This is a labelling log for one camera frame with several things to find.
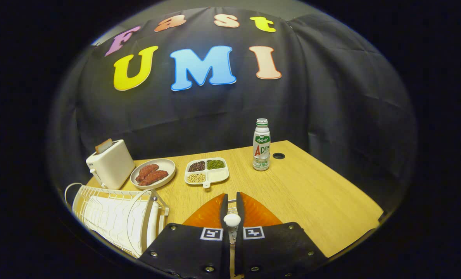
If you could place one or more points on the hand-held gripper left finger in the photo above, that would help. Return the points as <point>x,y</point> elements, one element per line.
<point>187,248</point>

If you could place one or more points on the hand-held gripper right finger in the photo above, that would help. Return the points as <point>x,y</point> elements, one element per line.
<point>277,248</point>

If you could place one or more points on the beige round plate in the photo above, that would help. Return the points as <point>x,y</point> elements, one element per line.
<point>167,166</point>

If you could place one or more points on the pile of yellow soybeans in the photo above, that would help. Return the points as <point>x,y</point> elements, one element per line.
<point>195,178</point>

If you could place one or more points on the reddish brown sausage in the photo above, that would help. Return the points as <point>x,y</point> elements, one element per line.
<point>147,171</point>
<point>155,177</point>

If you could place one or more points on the white divided snack tray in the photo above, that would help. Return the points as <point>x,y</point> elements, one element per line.
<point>218,176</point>

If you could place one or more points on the pile of dark red beans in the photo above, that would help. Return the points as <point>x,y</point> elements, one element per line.
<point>196,166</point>

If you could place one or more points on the pile of green beans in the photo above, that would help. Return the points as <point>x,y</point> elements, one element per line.
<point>215,164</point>

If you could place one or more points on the white drink bottle green label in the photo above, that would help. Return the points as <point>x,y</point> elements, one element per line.
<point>261,155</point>

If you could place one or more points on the white toaster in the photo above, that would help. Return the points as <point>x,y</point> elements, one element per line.
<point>114,166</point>

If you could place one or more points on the toasted bread slice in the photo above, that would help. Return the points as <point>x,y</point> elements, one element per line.
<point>104,145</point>

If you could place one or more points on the black backdrop cloth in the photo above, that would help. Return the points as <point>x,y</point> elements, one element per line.
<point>331,97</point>

